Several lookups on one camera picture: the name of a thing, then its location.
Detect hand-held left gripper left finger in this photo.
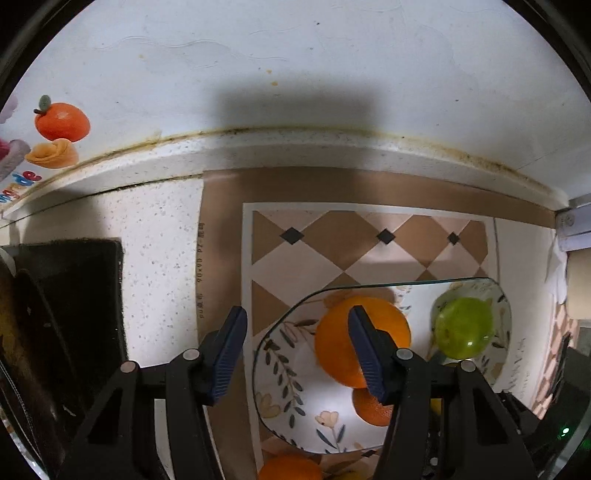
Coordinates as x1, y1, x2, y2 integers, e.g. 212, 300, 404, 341
58, 305, 248, 480

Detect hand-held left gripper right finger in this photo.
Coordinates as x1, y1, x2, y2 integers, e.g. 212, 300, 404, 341
348, 306, 541, 480

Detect large orange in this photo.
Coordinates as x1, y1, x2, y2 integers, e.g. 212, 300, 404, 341
315, 296, 411, 388

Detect floral glass plate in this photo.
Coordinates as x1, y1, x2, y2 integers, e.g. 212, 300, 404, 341
252, 277, 512, 455

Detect small orange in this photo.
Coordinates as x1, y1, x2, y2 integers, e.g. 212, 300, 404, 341
352, 388, 395, 426

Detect green apple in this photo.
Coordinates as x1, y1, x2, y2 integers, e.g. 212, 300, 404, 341
434, 298, 494, 360

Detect black tray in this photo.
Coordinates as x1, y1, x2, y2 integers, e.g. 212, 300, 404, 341
0, 237, 127, 480

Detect brown checkered mat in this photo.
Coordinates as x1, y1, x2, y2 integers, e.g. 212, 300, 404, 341
196, 168, 557, 480

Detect colourful letters wall sticker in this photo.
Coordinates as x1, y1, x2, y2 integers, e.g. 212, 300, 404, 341
0, 171, 42, 205

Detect orange fruit wall sticker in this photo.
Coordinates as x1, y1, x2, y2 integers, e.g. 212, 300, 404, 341
34, 95, 90, 142

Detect pink wall sticker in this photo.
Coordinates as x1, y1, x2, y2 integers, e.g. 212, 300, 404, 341
0, 137, 31, 183

